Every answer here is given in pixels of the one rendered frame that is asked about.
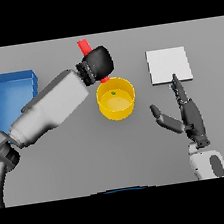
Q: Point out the yellow bowl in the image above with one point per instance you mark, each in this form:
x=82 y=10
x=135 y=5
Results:
x=116 y=100

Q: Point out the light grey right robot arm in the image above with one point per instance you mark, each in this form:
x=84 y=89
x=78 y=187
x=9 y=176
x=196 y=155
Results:
x=207 y=164

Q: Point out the pale square scale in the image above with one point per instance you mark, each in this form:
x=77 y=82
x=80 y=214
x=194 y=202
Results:
x=169 y=65

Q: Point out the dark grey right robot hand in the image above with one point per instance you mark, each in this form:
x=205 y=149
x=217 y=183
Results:
x=191 y=116

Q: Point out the blue tray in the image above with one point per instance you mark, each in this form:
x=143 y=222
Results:
x=9 y=98

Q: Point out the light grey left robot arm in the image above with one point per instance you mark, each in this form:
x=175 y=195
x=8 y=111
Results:
x=49 y=107

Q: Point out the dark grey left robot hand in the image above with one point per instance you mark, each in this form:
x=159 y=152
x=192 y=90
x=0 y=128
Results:
x=98 y=64

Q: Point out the green nut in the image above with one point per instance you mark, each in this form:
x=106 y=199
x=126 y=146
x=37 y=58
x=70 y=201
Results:
x=113 y=93

